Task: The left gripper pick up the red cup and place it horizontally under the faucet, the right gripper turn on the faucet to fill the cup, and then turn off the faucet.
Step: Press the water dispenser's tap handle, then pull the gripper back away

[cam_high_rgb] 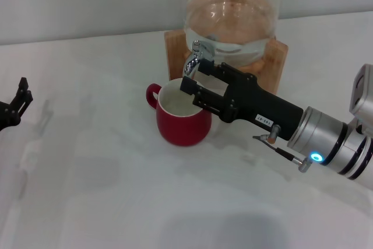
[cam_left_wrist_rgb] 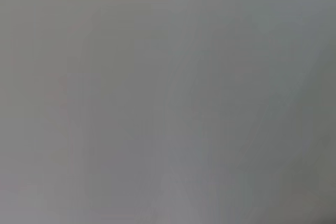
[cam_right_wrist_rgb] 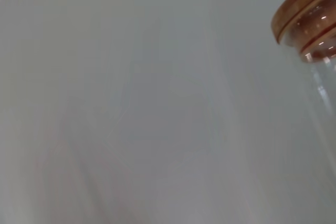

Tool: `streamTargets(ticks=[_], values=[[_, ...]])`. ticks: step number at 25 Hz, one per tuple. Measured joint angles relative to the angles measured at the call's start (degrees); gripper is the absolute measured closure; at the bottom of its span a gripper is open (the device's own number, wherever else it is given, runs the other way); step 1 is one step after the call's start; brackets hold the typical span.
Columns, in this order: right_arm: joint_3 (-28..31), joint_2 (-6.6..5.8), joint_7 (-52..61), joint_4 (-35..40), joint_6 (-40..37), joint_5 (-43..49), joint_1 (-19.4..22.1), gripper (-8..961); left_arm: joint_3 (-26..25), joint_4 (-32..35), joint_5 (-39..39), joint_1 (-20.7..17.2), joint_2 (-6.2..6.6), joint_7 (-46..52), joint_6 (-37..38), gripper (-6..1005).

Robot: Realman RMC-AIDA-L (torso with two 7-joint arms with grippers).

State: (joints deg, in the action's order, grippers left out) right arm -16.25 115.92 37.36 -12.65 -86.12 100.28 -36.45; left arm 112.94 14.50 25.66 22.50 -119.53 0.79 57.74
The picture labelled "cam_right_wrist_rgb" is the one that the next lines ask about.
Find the wooden jar lid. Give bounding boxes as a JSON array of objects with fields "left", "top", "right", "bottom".
[{"left": 270, "top": 0, "right": 336, "bottom": 63}]

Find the glass water dispenser jar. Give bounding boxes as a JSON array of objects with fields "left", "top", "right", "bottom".
[{"left": 282, "top": 0, "right": 336, "bottom": 224}]

